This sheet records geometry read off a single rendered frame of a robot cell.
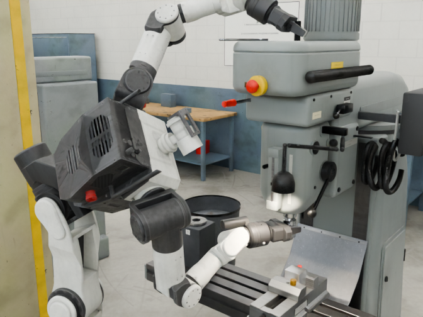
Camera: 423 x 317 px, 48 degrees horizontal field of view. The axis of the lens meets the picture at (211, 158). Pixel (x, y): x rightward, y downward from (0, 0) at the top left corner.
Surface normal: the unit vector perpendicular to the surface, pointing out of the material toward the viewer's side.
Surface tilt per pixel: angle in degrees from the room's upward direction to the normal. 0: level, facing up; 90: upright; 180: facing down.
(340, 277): 45
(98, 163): 65
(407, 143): 90
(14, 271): 90
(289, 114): 90
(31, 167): 90
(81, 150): 75
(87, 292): 80
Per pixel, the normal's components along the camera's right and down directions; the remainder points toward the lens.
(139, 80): 0.29, -0.25
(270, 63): -0.62, 0.19
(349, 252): -0.55, -0.27
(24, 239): 0.78, 0.15
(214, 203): -0.11, 0.18
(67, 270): -0.33, 0.23
